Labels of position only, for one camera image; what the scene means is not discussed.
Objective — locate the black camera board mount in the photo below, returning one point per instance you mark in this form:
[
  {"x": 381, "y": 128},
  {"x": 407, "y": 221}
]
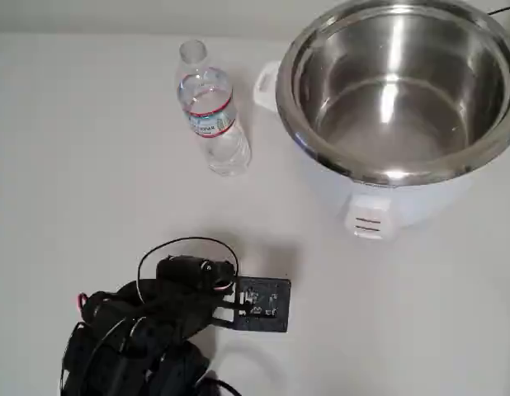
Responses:
[{"x": 280, "y": 322}]

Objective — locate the stainless steel inner pot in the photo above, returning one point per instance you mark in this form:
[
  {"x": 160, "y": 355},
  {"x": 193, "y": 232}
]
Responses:
[{"x": 395, "y": 107}]

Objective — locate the white rice cooker body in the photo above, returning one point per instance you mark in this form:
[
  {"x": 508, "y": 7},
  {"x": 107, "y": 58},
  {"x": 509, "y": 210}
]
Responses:
[{"x": 428, "y": 204}]

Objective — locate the clear plastic water bottle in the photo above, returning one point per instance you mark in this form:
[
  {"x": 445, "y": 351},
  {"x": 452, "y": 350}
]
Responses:
[{"x": 215, "y": 107}]

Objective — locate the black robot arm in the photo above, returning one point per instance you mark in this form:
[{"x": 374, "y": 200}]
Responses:
[{"x": 127, "y": 350}]

